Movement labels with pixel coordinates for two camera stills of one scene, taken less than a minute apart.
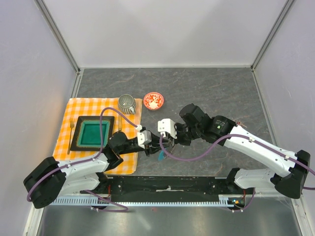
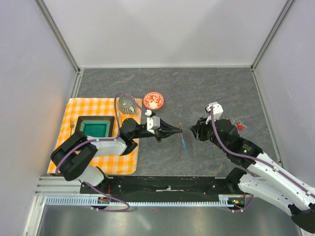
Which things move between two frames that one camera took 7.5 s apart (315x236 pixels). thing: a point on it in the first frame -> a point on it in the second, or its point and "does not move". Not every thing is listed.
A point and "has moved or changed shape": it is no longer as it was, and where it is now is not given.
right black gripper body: (184, 135) -> (204, 132)
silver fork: (71, 124) does not move
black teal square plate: (87, 136) does not move
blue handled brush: (161, 156) has moved or changed shape
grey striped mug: (127, 104) does not move
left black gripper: (153, 147) -> (161, 132)
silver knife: (120, 121) does not move
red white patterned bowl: (153, 101) does not move
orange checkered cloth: (128, 124) does not move
